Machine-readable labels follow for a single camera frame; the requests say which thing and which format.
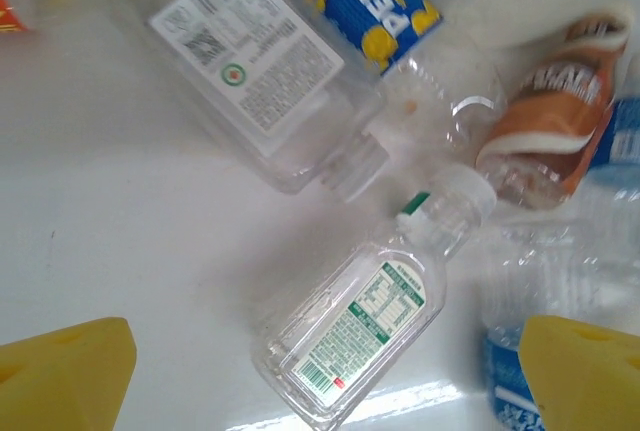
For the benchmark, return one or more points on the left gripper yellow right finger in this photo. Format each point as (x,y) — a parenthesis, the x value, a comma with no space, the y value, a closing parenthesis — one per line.
(590,381)

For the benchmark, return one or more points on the green white label bottle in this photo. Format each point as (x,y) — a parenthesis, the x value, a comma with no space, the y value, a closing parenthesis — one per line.
(350,326)

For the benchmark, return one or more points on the square clear white-label bottle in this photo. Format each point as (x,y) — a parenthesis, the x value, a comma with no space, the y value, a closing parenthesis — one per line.
(250,51)

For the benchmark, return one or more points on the crushed brown white label bottle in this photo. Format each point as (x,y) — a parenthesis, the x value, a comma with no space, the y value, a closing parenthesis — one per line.
(550,116)

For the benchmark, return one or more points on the blue yellow Pepsi bottle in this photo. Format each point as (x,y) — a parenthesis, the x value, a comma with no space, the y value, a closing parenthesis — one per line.
(360,1)

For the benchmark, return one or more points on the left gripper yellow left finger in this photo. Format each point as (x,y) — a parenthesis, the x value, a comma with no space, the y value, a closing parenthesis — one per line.
(60,381)

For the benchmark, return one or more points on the blue label water bottle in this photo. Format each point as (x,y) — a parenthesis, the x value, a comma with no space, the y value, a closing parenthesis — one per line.
(625,131)
(505,386)

